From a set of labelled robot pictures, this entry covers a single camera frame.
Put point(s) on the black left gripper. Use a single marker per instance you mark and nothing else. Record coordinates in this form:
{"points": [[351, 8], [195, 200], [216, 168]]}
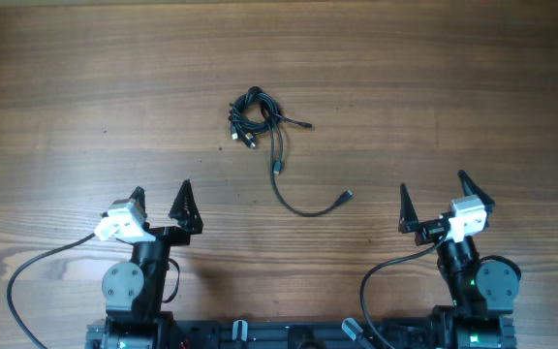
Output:
{"points": [[189, 222]]}

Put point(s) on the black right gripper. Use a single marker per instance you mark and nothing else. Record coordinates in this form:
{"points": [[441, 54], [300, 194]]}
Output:
{"points": [[428, 231]]}

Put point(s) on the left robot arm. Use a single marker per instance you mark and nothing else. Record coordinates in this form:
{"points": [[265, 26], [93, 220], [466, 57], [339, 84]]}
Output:
{"points": [[134, 290]]}

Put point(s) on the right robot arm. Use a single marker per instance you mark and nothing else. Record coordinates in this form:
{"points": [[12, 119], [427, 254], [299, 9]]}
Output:
{"points": [[482, 289]]}

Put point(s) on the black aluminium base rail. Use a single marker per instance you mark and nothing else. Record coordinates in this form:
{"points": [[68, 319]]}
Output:
{"points": [[303, 334]]}

